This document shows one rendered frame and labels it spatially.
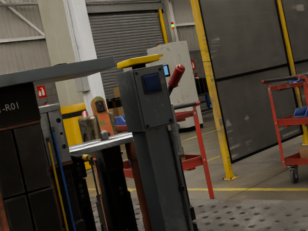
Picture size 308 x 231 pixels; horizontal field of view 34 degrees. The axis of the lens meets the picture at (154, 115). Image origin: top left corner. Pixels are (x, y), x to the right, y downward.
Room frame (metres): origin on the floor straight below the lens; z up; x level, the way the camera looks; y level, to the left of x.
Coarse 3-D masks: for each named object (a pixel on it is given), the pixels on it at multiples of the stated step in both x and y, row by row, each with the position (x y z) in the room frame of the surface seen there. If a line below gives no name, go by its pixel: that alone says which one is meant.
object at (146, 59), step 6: (156, 54) 0.94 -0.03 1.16; (126, 60) 0.92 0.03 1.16; (132, 60) 0.91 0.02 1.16; (138, 60) 0.92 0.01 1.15; (144, 60) 0.92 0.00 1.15; (150, 60) 0.93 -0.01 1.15; (156, 60) 0.93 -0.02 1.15; (120, 66) 0.95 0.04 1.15; (126, 66) 0.93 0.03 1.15; (132, 66) 0.94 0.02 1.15; (138, 66) 0.94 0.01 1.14; (144, 66) 0.94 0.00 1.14
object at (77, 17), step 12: (72, 0) 5.06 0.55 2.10; (84, 0) 5.16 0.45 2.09; (72, 12) 5.08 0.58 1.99; (84, 12) 5.14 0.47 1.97; (72, 24) 5.11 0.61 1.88; (84, 24) 5.12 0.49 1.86; (72, 36) 5.10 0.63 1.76; (84, 36) 5.10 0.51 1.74; (84, 48) 5.07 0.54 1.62; (84, 60) 5.06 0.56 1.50; (84, 84) 5.03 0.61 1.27; (96, 84) 5.11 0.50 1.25; (84, 96) 5.15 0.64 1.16
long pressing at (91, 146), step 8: (112, 136) 1.32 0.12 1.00; (120, 136) 1.30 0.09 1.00; (128, 136) 1.19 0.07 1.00; (80, 144) 1.27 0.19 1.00; (88, 144) 1.22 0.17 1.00; (96, 144) 1.15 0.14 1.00; (104, 144) 1.16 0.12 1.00; (112, 144) 1.17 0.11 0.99; (120, 144) 1.18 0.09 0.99; (72, 152) 1.12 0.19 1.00; (80, 152) 1.13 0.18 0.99; (88, 152) 1.14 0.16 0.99
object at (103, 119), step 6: (96, 96) 1.41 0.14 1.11; (96, 102) 1.40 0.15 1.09; (102, 102) 1.41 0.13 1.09; (96, 108) 1.40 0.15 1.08; (102, 108) 1.40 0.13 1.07; (96, 114) 1.40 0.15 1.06; (102, 114) 1.40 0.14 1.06; (108, 114) 1.41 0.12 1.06; (102, 120) 1.40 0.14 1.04; (108, 120) 1.41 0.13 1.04; (102, 126) 1.39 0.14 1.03; (108, 126) 1.40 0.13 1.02; (108, 132) 1.39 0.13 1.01
